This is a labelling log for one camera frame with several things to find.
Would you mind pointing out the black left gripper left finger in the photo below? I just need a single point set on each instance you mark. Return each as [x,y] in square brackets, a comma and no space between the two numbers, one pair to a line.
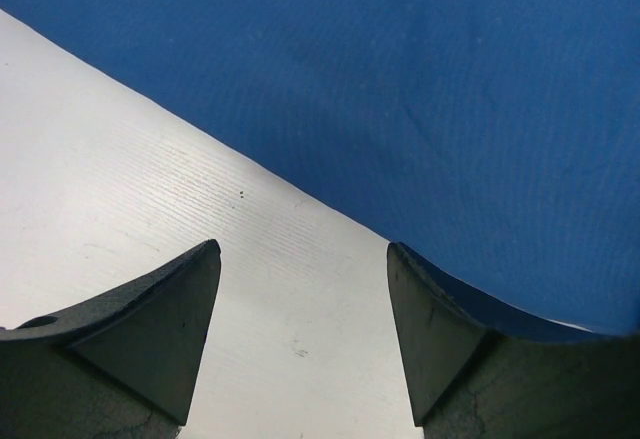
[122,364]

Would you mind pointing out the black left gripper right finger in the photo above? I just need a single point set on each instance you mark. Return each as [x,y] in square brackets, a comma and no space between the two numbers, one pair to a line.
[476,367]

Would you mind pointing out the blue surgical wrap cloth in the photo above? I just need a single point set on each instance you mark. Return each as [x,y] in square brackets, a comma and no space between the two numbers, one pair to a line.
[499,139]

